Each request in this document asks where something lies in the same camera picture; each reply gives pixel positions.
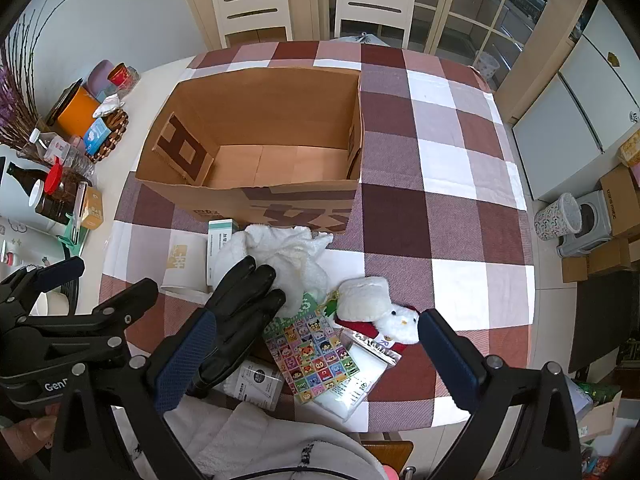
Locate patterned trash bin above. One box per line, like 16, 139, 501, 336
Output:
534, 192, 583, 242

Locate person's left hand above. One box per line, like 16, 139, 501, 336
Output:
0, 405, 62, 463

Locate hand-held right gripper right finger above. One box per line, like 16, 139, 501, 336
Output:
417, 308, 584, 480

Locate brown cardboard box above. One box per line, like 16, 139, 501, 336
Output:
135, 66, 365, 235

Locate cream glass door cabinet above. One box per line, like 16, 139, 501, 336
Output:
170, 0, 593, 126

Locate clear plastic bottle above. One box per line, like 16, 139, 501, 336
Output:
27, 128, 97, 182

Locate pile of colourful packages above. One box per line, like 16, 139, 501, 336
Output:
572, 379, 640, 480

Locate orange pot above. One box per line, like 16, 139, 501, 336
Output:
47, 79, 104, 139

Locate dark sauce bottle red cap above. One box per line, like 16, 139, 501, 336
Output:
27, 157, 92, 227

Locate woven wooden basket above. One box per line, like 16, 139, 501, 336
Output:
80, 107, 130, 164

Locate white mesh wastebasket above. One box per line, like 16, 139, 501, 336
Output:
475, 51, 501, 82

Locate brown white checkered tablecloth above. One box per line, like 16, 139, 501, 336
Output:
97, 40, 536, 433

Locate low brown cardboard carton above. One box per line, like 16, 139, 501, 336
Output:
561, 237, 632, 284

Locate light grey garment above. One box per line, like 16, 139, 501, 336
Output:
112, 394, 388, 480

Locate grey plastic stool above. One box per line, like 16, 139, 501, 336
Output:
556, 190, 613, 259

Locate red tin can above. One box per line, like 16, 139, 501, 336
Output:
107, 63, 141, 92

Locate purple cup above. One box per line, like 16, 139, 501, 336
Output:
87, 60, 119, 96

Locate white fluffy towel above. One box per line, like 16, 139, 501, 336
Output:
243, 223, 334, 307

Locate purple dried flowers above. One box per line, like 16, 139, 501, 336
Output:
0, 0, 76, 157

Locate white red snowman plush sock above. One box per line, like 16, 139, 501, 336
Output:
334, 276, 420, 357

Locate clear packet of white pads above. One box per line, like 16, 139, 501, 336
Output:
316, 330, 402, 423

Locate white refrigerator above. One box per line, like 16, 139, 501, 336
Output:
510, 0, 640, 202

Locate colourful cartoon sticker pack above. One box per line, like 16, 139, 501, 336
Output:
263, 292, 361, 405

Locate white green carton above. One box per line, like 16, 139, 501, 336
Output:
206, 219, 248, 293

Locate small yellow white box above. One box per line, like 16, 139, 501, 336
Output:
80, 187, 106, 231

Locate large brown cardboard carton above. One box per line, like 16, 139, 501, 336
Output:
599, 164, 640, 239

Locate black leather glove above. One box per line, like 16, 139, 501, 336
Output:
187, 256, 287, 399

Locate dark floor mat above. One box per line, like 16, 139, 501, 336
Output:
567, 270, 634, 374

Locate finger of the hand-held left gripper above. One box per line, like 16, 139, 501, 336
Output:
27, 277, 160, 348
0, 256, 86, 333

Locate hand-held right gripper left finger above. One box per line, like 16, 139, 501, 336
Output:
50, 307, 221, 480

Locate white bowl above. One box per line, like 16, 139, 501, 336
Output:
32, 289, 77, 317

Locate green plastic rack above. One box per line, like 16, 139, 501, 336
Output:
56, 184, 89, 262

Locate blue tissue pack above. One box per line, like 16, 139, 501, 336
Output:
82, 119, 112, 155

